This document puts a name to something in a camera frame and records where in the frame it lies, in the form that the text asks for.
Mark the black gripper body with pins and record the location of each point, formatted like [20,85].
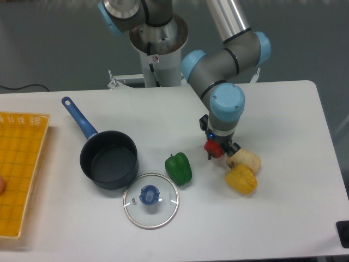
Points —
[224,137]

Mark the red bell pepper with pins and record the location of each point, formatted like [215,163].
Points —
[213,149]

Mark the left table clamp bracket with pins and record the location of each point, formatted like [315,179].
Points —
[113,84]

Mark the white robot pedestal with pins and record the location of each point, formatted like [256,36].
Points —
[160,50]

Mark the table clamp bracket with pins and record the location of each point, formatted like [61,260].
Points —
[256,76]
[113,84]

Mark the right table clamp bracket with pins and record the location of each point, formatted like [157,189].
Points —
[256,76]

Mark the glass lid with blue knob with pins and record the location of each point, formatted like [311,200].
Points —
[151,201]

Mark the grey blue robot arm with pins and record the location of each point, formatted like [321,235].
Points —
[208,75]

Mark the dark saucepan with blue handle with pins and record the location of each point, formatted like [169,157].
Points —
[108,158]

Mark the yellow bell pepper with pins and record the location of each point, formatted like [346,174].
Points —
[241,179]

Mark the yellow woven basket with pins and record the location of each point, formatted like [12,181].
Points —
[22,138]

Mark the black table grommet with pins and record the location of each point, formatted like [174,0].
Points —
[343,232]

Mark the green bell pepper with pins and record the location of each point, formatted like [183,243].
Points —
[179,169]

